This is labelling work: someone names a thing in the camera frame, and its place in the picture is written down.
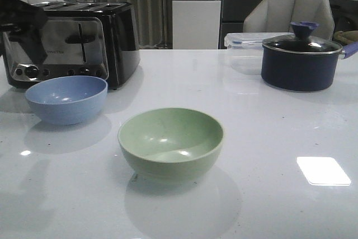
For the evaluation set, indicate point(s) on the dark blue saucepan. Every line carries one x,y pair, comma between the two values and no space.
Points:
303,71

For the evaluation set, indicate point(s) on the glass pot lid blue knob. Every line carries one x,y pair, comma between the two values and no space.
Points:
302,41

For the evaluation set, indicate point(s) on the blue bowl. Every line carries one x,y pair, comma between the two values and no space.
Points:
67,100

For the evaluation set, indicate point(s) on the white refrigerator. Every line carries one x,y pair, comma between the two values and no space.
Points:
195,24

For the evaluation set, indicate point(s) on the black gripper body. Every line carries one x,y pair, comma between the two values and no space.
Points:
22,19

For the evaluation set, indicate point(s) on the clear plastic food container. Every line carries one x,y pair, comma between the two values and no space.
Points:
245,51

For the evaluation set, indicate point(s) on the dark kitchen counter cabinet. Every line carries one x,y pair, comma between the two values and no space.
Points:
240,4

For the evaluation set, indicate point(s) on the grey armchair right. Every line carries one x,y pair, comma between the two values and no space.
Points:
276,16

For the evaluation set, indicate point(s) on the green bowl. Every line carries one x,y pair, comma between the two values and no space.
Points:
171,145

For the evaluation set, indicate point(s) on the black and chrome four-slot toaster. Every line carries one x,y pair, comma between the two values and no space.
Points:
91,39

